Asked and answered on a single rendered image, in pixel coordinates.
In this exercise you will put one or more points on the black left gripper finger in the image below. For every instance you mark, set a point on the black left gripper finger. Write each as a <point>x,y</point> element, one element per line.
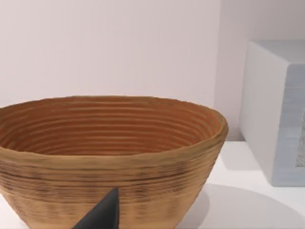
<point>107,212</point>

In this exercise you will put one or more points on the brown woven basket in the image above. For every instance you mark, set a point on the brown woven basket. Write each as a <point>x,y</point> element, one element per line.
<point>100,148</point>

